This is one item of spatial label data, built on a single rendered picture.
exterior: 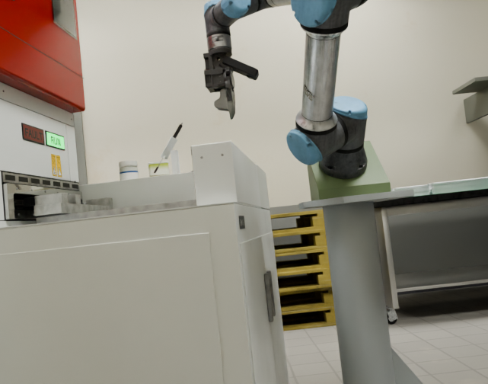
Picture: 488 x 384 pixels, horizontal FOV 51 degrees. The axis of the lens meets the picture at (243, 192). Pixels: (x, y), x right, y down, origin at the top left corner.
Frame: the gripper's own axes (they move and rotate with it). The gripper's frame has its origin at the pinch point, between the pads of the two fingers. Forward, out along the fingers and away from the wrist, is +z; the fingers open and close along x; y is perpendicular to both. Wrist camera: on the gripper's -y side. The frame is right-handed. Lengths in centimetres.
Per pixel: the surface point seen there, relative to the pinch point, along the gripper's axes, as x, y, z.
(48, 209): 22, 50, 24
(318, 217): -216, -25, 34
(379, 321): -7, -37, 67
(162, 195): -15.0, 29.0, 20.9
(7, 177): 27, 58, 15
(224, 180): 40.0, -1.7, 23.4
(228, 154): 40.0, -3.0, 17.6
